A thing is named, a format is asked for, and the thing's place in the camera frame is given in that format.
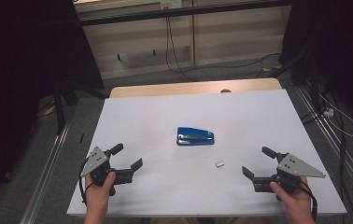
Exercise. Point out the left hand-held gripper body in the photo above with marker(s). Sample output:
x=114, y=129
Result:
x=95, y=160

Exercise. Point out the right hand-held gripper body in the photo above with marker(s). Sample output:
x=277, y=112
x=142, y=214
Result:
x=296, y=166

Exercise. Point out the blue stapler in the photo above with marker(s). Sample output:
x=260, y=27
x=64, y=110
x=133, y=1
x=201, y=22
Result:
x=195, y=137

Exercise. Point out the person's left hand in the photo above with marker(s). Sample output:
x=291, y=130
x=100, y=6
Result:
x=98, y=194

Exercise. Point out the person's right hand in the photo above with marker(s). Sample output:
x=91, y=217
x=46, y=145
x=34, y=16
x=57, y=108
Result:
x=296, y=202

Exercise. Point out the white table cover sheet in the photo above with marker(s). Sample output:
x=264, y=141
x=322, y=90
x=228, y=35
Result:
x=196, y=186

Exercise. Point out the black metal stand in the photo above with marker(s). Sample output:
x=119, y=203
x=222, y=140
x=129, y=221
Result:
x=60, y=109

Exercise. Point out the white plug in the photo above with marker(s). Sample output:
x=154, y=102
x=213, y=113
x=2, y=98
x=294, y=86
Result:
x=328, y=112

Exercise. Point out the wooden table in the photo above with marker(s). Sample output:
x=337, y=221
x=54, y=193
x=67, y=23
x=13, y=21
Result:
x=171, y=88

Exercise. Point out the black curtain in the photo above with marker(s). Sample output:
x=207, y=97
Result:
x=19, y=77
x=342, y=46

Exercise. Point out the beige wooden cabinet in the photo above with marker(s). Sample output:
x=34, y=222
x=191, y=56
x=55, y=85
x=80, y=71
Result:
x=227, y=40

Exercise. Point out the black horizontal bar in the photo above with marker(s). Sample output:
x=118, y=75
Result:
x=180, y=12

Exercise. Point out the metal floor rail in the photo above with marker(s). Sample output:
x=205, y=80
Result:
x=45, y=177
x=336, y=137

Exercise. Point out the white wall outlet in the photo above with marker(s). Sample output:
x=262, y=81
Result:
x=171, y=3

